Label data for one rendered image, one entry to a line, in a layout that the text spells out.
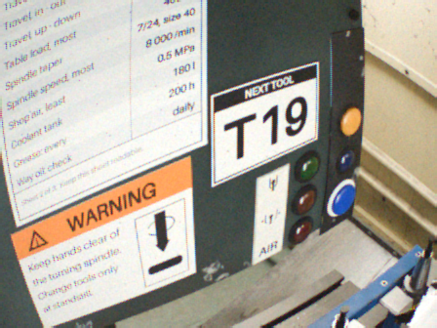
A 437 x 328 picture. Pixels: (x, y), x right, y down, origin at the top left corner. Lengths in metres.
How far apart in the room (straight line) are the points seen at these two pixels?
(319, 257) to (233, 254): 1.22
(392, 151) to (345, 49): 1.07
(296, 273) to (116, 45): 1.41
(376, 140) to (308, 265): 0.37
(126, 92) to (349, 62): 0.20
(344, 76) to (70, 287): 0.27
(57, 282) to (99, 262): 0.04
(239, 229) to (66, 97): 0.21
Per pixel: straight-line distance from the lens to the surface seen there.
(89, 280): 0.51
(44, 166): 0.43
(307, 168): 0.58
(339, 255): 1.78
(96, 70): 0.42
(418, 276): 1.10
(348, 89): 0.58
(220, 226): 0.55
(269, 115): 0.53
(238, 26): 0.48
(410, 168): 1.59
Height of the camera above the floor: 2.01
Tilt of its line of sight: 35 degrees down
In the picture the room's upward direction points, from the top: straight up
